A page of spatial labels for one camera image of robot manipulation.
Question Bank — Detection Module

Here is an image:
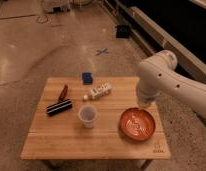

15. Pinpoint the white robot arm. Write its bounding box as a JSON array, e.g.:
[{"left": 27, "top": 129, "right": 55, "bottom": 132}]
[{"left": 136, "top": 50, "right": 206, "bottom": 119}]

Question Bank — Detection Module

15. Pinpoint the black striped whiteboard eraser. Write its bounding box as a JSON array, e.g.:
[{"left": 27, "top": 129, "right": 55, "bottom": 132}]
[{"left": 46, "top": 99, "right": 73, "bottom": 116}]

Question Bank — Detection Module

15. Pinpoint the white plastic bottle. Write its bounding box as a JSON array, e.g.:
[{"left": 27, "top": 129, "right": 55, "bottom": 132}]
[{"left": 83, "top": 83, "right": 112, "bottom": 101}]

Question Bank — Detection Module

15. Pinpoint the blue sponge block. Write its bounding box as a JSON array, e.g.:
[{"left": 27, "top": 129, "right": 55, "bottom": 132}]
[{"left": 82, "top": 72, "right": 93, "bottom": 85}]

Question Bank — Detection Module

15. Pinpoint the translucent plastic cup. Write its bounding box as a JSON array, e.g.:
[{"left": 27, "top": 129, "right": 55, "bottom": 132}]
[{"left": 78, "top": 105, "right": 97, "bottom": 128}]

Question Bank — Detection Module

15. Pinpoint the red pocket knife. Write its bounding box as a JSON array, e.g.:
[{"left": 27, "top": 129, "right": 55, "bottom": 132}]
[{"left": 58, "top": 85, "right": 68, "bottom": 102}]

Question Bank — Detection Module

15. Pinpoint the wooden folding table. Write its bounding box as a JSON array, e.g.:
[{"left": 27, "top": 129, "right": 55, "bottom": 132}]
[{"left": 21, "top": 77, "right": 171, "bottom": 160}]

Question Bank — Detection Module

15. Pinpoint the orange round bowl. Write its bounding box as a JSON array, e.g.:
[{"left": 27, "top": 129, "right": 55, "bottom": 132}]
[{"left": 119, "top": 108, "right": 156, "bottom": 141}]

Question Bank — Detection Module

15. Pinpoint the black box on floor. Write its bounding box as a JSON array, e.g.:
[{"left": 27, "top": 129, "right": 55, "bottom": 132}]
[{"left": 116, "top": 25, "right": 130, "bottom": 38}]

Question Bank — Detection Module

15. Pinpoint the white equipment base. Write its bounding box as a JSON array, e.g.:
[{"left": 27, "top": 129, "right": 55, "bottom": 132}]
[{"left": 42, "top": 0, "right": 70, "bottom": 13}]

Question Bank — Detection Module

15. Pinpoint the long metal wall rail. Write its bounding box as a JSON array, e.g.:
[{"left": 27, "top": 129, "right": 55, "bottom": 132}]
[{"left": 103, "top": 0, "right": 206, "bottom": 85}]

